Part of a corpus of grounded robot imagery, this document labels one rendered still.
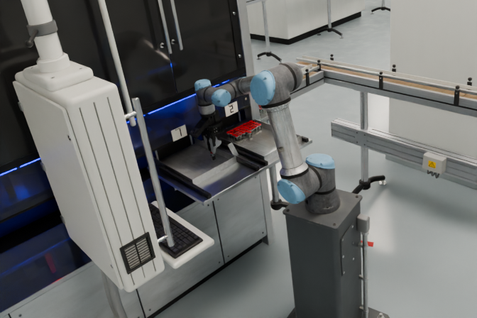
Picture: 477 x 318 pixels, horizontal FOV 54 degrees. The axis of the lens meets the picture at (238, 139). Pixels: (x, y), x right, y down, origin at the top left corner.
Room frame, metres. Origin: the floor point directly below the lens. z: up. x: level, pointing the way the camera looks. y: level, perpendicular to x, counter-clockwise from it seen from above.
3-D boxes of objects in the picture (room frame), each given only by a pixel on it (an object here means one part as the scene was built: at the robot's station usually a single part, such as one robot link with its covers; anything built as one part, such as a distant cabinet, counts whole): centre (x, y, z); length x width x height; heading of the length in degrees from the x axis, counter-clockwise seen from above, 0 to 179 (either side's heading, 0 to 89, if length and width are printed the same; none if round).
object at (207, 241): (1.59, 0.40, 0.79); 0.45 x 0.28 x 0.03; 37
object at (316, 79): (2.75, -0.31, 0.92); 0.69 x 0.16 x 0.16; 127
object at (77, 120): (1.50, 0.56, 1.19); 0.50 x 0.19 x 0.78; 37
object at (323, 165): (1.64, -0.31, 0.96); 0.13 x 0.12 x 0.14; 127
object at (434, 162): (2.28, -1.11, 0.50); 0.12 x 0.05 x 0.09; 37
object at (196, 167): (2.01, 0.23, 0.90); 0.34 x 0.26 x 0.04; 37
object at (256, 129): (2.20, -0.06, 0.90); 0.18 x 0.02 x 0.05; 127
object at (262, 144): (2.13, -0.11, 0.90); 0.34 x 0.26 x 0.04; 37
